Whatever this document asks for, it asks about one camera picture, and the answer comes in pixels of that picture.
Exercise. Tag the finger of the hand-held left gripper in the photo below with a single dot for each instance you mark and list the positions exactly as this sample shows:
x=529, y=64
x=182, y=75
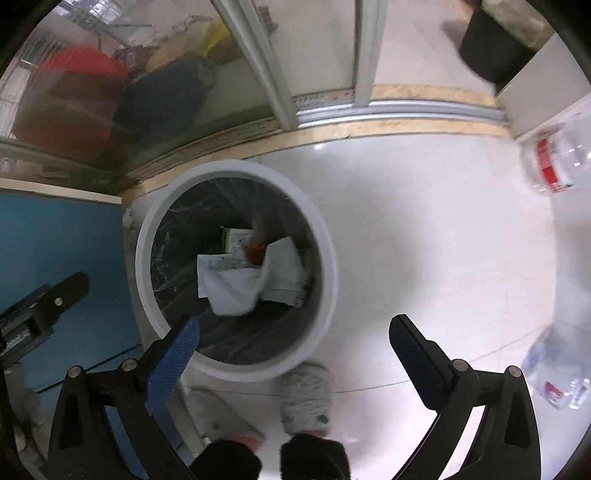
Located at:
x=69, y=288

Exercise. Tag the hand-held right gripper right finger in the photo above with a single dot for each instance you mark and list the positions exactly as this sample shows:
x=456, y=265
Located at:
x=418, y=360

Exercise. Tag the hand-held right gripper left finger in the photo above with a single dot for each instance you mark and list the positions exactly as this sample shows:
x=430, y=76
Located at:
x=173, y=360

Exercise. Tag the white paper sachet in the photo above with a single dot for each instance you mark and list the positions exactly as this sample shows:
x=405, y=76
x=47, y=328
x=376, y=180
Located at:
x=226, y=290

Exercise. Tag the green white medicine box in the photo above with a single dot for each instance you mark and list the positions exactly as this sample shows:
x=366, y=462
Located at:
x=233, y=240

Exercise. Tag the red sachet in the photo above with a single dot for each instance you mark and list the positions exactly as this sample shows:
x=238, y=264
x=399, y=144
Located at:
x=255, y=253

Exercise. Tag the round white trash bin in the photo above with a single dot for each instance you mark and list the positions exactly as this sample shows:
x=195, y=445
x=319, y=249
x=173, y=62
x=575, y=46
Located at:
x=318, y=230

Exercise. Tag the blue cabinet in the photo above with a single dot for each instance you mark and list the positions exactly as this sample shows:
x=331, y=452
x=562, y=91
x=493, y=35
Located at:
x=69, y=240

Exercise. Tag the grey fuzzy slipper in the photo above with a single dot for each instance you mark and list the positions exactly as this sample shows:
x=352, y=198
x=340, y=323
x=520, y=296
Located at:
x=221, y=415
x=307, y=397

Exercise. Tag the clear plastic water bottle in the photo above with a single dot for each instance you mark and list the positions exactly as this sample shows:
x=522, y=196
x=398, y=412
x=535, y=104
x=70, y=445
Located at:
x=554, y=364
x=554, y=157

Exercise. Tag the red plastic basket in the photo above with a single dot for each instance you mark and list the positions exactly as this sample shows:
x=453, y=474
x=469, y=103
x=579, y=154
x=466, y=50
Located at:
x=69, y=92

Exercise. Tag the dark blue bag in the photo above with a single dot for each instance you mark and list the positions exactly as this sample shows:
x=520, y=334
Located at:
x=161, y=101

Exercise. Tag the yellow plastic bag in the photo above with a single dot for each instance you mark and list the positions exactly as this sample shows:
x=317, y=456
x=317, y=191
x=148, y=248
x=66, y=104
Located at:
x=214, y=39

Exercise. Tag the white cabinet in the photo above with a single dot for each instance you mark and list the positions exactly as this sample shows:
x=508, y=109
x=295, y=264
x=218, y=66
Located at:
x=545, y=87

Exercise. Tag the sliding glass door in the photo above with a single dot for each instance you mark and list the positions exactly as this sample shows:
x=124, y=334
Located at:
x=277, y=69

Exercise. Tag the black plastic bucket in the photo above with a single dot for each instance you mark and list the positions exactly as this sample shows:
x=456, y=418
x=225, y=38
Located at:
x=489, y=50

